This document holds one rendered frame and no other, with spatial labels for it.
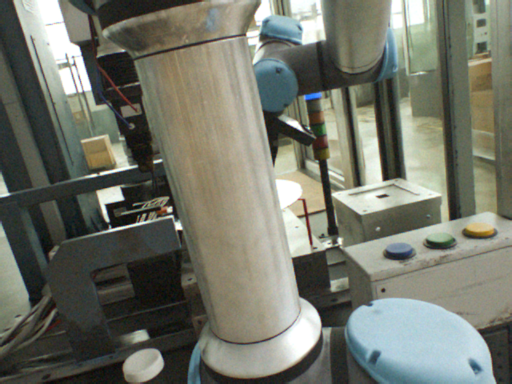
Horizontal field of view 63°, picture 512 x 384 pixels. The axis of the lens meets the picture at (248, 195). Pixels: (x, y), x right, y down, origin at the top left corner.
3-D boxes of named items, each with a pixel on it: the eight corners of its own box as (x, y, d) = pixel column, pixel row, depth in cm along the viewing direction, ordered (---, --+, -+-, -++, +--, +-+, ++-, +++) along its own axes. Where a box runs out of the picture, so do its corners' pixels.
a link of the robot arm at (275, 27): (258, 24, 66) (262, 9, 72) (247, 87, 73) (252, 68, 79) (306, 34, 66) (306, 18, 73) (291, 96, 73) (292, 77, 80)
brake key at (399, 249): (405, 250, 69) (404, 240, 68) (418, 260, 65) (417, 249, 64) (382, 257, 68) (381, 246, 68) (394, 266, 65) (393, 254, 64)
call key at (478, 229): (482, 231, 70) (482, 220, 70) (499, 239, 66) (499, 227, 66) (460, 237, 70) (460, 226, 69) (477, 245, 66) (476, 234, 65)
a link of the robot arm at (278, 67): (317, 55, 57) (315, 30, 65) (238, 72, 60) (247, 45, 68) (325, 106, 62) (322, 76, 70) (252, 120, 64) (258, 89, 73)
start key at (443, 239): (444, 241, 70) (443, 230, 69) (459, 250, 66) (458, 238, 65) (422, 246, 69) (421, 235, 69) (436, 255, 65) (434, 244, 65)
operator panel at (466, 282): (491, 284, 79) (488, 210, 75) (539, 314, 69) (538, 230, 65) (353, 322, 77) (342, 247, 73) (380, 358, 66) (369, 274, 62)
